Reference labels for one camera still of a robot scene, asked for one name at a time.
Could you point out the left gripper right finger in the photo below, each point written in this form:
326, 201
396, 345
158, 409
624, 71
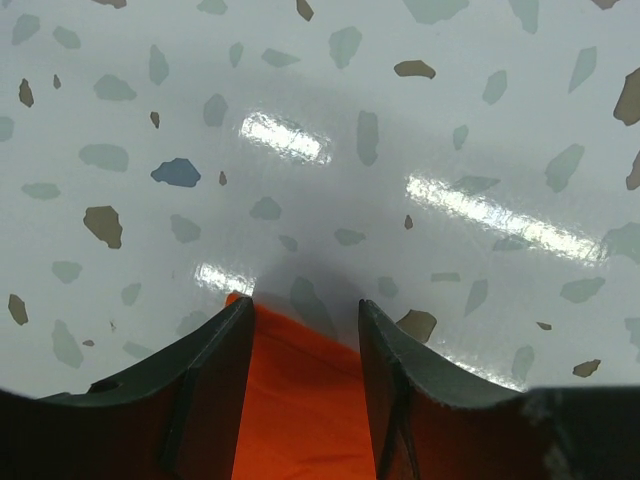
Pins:
431, 419

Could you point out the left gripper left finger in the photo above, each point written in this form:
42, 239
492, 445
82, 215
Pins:
173, 415

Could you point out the orange t-shirt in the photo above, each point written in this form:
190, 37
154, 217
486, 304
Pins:
304, 415

